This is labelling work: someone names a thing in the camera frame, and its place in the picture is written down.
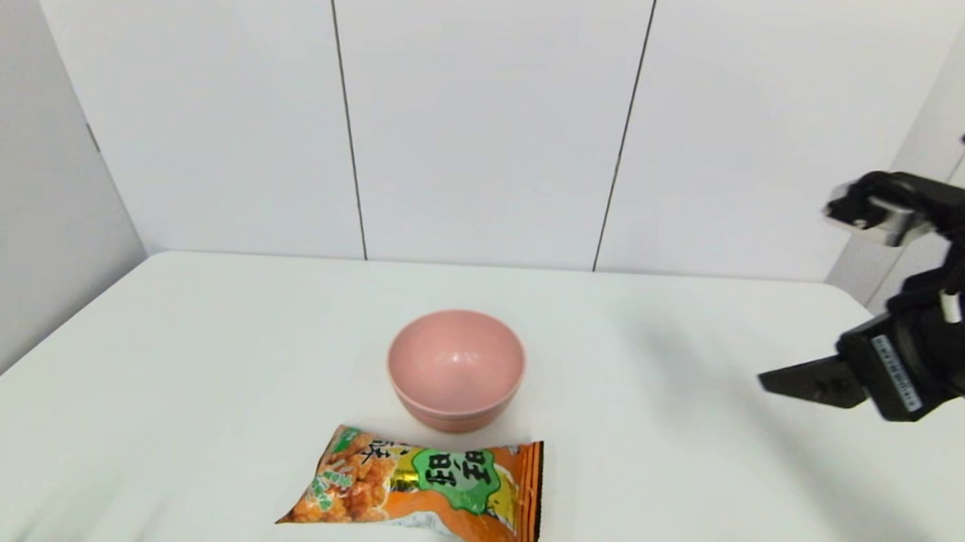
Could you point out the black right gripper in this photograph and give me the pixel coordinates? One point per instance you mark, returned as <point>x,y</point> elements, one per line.
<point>911,372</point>

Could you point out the orange cookie snack packet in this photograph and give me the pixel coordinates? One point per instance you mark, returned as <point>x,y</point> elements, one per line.
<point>430,487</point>

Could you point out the pink plastic bowl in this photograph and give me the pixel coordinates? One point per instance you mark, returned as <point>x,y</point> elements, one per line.
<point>455,369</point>

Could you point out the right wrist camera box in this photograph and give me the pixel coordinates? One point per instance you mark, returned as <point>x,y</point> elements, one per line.
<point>886,214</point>

